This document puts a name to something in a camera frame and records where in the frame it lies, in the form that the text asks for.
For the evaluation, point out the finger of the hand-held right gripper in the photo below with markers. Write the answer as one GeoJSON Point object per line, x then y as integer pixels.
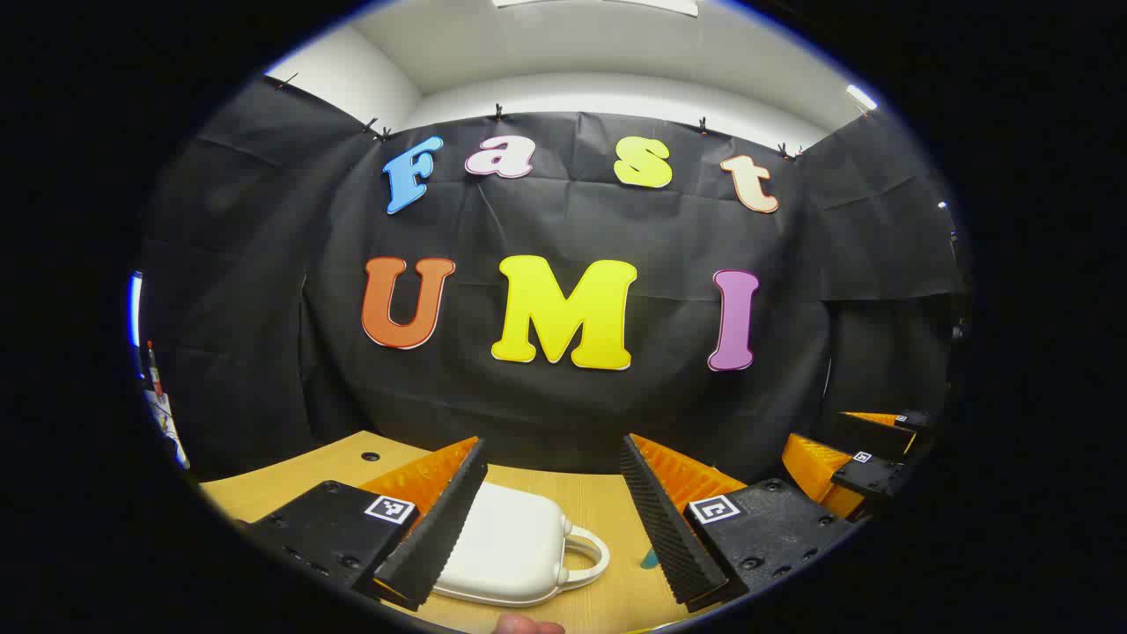
{"type": "Point", "coordinates": [876, 433]}
{"type": "Point", "coordinates": [876, 475]}

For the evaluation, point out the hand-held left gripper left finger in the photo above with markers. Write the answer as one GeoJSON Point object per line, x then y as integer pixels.
{"type": "Point", "coordinates": [445, 528]}

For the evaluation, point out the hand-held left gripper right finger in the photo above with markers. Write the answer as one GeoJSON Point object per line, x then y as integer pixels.
{"type": "Point", "coordinates": [669, 537]}

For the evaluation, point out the light teal cream tube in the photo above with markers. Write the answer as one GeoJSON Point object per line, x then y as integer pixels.
{"type": "Point", "coordinates": [649, 557]}

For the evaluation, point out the white suitcase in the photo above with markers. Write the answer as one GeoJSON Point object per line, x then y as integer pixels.
{"type": "Point", "coordinates": [519, 546]}

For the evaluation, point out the white side desk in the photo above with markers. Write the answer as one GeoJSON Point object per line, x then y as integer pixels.
{"type": "Point", "coordinates": [169, 427]}

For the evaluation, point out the red capped bottle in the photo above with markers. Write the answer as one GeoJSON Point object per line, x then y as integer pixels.
{"type": "Point", "coordinates": [153, 368]}

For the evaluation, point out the ceiling light panel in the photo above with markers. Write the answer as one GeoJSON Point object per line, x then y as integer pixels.
{"type": "Point", "coordinates": [599, 5]}
{"type": "Point", "coordinates": [862, 97]}

